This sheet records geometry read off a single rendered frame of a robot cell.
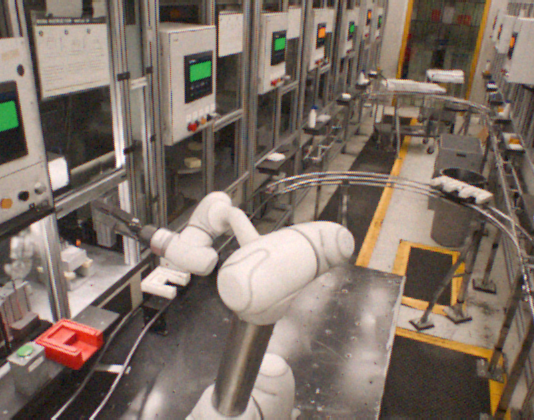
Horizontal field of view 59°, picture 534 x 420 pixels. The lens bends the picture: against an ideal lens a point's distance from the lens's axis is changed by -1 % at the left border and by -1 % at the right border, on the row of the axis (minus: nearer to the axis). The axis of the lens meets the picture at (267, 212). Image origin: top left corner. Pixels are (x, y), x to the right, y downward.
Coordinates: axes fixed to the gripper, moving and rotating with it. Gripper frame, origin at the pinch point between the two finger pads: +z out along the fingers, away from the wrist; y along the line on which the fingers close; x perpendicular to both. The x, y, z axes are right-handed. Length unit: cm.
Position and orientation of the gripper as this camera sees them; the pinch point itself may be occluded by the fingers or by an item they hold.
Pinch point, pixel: (102, 213)
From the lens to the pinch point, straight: 164.5
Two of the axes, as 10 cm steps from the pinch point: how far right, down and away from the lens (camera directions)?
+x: -4.0, 7.6, -5.1
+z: -9.1, -4.1, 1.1
